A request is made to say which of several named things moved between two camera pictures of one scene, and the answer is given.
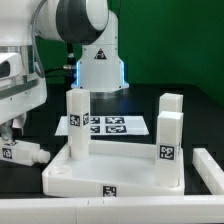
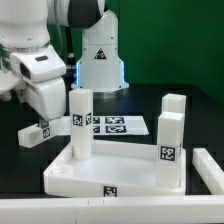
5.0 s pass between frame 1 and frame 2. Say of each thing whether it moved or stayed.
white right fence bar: stayed
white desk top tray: stayed
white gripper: moved
